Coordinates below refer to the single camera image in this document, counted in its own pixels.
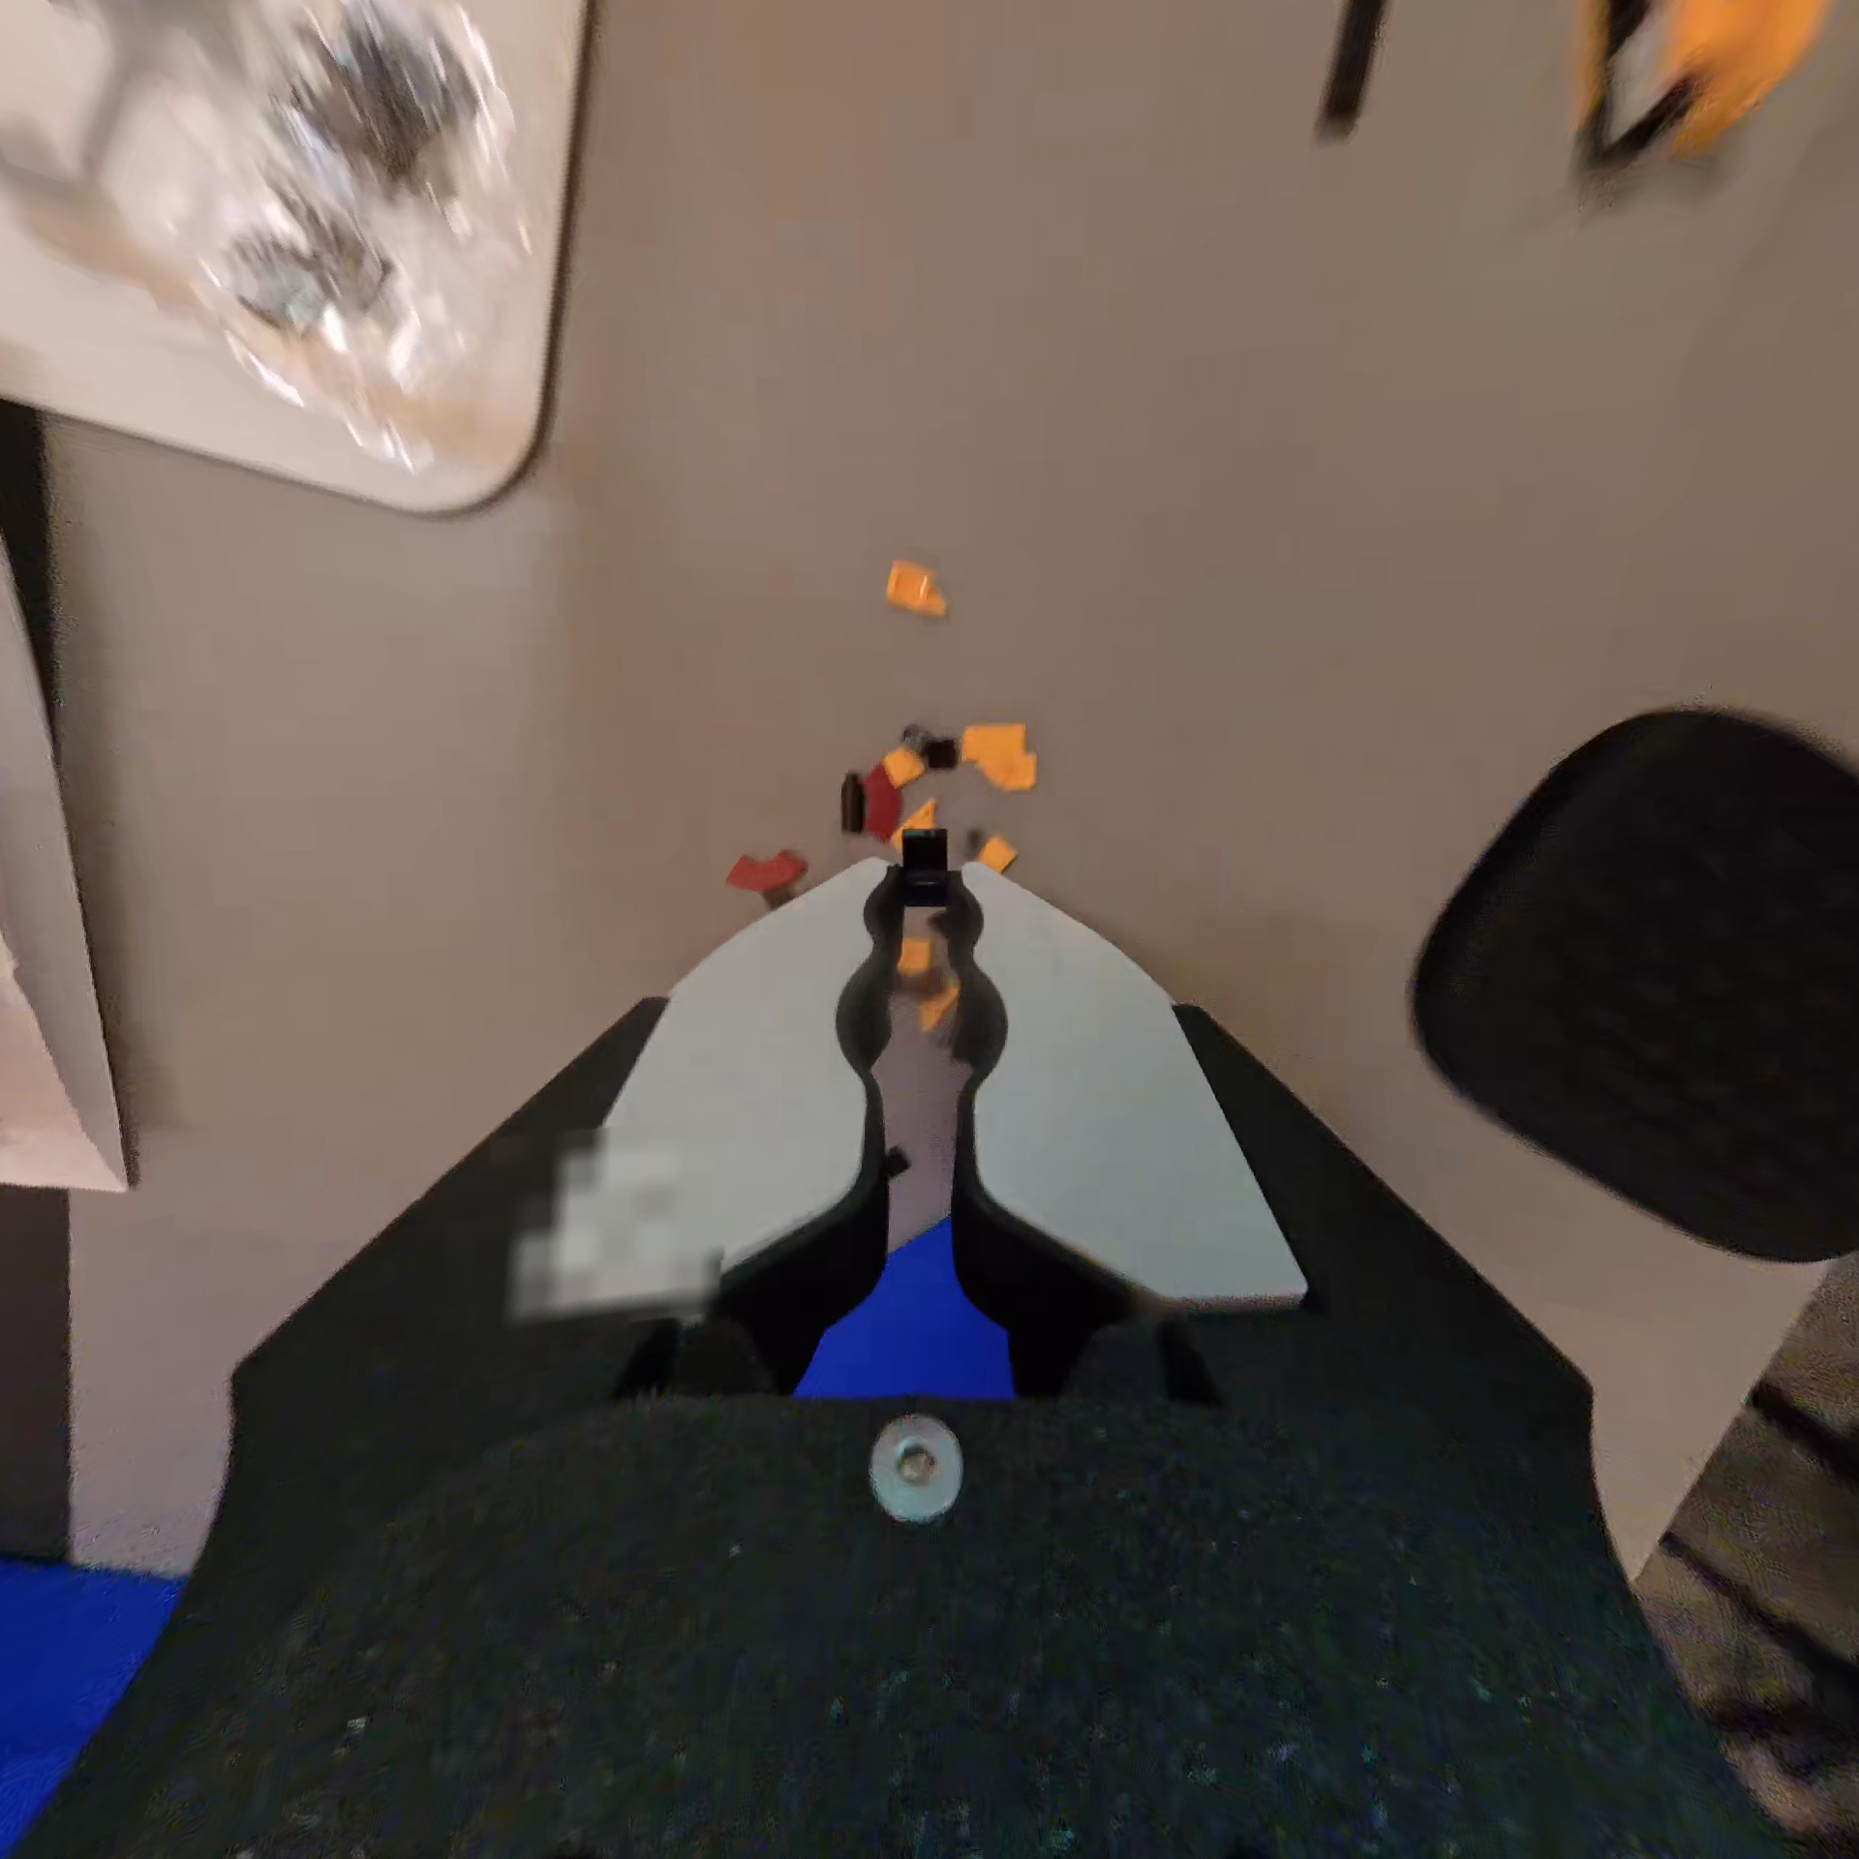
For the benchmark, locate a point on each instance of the pile of small bricks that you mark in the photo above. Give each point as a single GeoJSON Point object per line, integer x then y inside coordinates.
{"type": "Point", "coordinates": [1003, 753]}

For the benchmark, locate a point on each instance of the long black plate brick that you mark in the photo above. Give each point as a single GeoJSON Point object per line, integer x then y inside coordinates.
{"type": "Point", "coordinates": [1351, 65]}

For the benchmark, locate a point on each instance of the small orange clip brick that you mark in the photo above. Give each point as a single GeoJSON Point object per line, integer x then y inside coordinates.
{"type": "Point", "coordinates": [914, 589]}

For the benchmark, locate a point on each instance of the bag of small metal parts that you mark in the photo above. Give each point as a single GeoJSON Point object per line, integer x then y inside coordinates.
{"type": "Point", "coordinates": [362, 144]}

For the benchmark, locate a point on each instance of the blue plastic bin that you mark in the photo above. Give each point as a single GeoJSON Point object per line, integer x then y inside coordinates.
{"type": "Point", "coordinates": [914, 1337]}

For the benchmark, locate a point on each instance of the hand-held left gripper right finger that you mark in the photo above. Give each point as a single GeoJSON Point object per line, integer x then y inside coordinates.
{"type": "Point", "coordinates": [1134, 1148]}

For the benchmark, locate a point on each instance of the orange toy brick assembly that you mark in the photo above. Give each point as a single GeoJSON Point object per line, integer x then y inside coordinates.
{"type": "Point", "coordinates": [1729, 58]}

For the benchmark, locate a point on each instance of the white book stand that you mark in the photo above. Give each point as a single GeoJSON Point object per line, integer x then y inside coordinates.
{"type": "Point", "coordinates": [87, 363]}

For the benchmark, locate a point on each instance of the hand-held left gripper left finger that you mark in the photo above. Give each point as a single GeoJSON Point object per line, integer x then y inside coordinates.
{"type": "Point", "coordinates": [739, 1060]}

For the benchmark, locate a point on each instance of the grey desk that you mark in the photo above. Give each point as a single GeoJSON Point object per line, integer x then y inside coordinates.
{"type": "Point", "coordinates": [1162, 507]}

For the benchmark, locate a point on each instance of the small black square brick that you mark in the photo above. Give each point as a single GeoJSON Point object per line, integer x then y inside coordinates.
{"type": "Point", "coordinates": [926, 854]}

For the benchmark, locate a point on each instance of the black padded cushion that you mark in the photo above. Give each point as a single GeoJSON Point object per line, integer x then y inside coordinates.
{"type": "Point", "coordinates": [1639, 987]}

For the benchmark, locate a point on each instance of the crumpled white paper bag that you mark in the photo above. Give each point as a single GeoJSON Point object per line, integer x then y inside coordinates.
{"type": "Point", "coordinates": [43, 1017]}

